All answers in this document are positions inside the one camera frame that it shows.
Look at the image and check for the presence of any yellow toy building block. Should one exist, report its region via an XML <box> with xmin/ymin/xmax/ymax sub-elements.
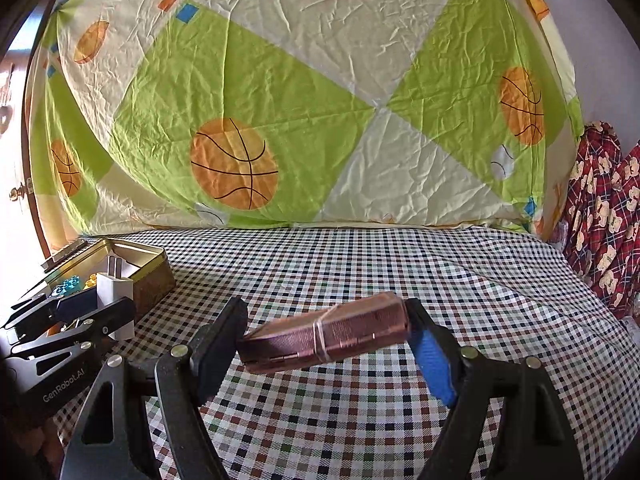
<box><xmin>85</xmin><ymin>274</ymin><xmax>96</xmax><ymax>289</ymax></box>

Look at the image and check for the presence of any gold metal tray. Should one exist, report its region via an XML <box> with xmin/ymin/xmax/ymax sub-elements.
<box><xmin>34</xmin><ymin>238</ymin><xmax>176</xmax><ymax>322</ymax></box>

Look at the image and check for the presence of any brass door knob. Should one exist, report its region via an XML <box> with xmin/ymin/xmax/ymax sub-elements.
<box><xmin>9</xmin><ymin>181</ymin><xmax>32</xmax><ymax>203</ymax></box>

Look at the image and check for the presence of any person's left hand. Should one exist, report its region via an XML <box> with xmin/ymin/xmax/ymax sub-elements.
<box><xmin>1</xmin><ymin>417</ymin><xmax>64</xmax><ymax>479</ymax></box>

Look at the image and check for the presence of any blue toy building block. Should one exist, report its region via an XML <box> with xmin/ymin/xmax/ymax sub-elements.
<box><xmin>51</xmin><ymin>275</ymin><xmax>85</xmax><ymax>297</ymax></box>

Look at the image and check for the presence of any black smartphone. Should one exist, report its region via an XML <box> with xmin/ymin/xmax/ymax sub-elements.
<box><xmin>41</xmin><ymin>238</ymin><xmax>88</xmax><ymax>272</ymax></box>

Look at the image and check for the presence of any checkered tablecloth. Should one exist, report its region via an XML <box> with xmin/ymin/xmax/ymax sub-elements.
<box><xmin>116</xmin><ymin>228</ymin><xmax>639</xmax><ymax>479</ymax></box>

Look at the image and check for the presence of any wooden door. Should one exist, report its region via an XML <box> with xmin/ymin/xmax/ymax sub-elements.
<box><xmin>0</xmin><ymin>8</ymin><xmax>57</xmax><ymax>261</ymax></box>

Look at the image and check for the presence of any red floral fabric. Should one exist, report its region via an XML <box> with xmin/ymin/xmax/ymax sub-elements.
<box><xmin>563</xmin><ymin>122</ymin><xmax>639</xmax><ymax>318</ymax></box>

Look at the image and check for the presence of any basketball pattern bed sheet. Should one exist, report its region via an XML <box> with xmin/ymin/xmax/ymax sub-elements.
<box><xmin>25</xmin><ymin>0</ymin><xmax>582</xmax><ymax>248</ymax></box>

